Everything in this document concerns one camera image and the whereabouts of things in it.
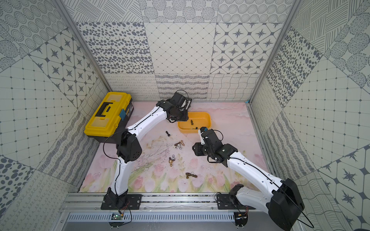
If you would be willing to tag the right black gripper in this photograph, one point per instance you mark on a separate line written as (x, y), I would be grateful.
(197, 151)

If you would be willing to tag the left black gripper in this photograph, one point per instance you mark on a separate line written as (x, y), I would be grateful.
(179, 116)

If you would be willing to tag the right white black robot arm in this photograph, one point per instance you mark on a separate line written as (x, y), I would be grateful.
(280, 199)

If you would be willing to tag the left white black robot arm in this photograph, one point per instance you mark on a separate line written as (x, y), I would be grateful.
(128, 145)

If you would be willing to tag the yellow plastic storage tray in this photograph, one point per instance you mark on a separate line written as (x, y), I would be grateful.
(200, 119)

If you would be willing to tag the yellow plastic toolbox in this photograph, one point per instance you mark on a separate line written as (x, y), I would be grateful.
(112, 116)

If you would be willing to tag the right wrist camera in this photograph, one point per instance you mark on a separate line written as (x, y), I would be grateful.
(203, 135)

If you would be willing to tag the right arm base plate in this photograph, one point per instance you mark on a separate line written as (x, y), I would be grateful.
(226, 201)

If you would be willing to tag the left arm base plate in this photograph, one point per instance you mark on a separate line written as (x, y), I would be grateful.
(131, 201)

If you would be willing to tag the aluminium front rail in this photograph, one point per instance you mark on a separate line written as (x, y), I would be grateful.
(91, 202)

